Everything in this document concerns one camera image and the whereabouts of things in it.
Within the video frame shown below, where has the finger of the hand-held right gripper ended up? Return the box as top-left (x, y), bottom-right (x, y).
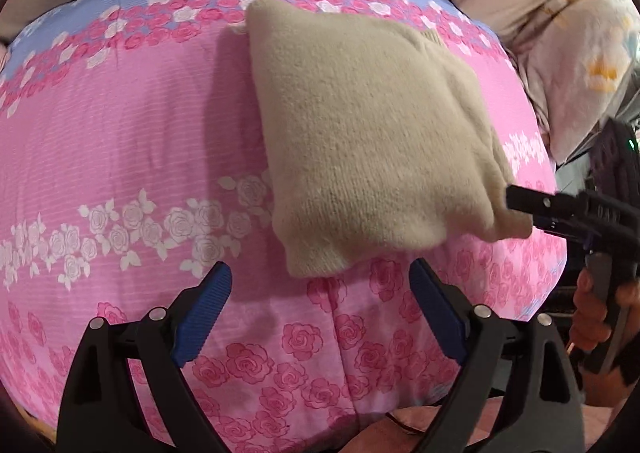
top-left (505, 185), bottom-right (594, 227)
top-left (531, 217), bottom-right (597, 242)

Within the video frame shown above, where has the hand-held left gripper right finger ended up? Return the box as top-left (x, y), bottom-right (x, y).
top-left (409, 258), bottom-right (586, 453)

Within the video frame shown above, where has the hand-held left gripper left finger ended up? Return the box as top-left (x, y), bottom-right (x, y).
top-left (57, 262), bottom-right (233, 453)

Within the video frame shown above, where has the beige sweater with black hearts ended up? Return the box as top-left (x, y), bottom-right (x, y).
top-left (245, 0), bottom-right (533, 279)

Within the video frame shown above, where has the person's right hand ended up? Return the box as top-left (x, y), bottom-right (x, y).
top-left (570, 272), bottom-right (613, 353)

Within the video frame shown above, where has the pale floral pillow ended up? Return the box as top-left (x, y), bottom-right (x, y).
top-left (517, 0), bottom-right (640, 166)

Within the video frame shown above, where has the pink floral bed sheet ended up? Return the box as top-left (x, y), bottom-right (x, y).
top-left (0, 0), bottom-right (568, 453)

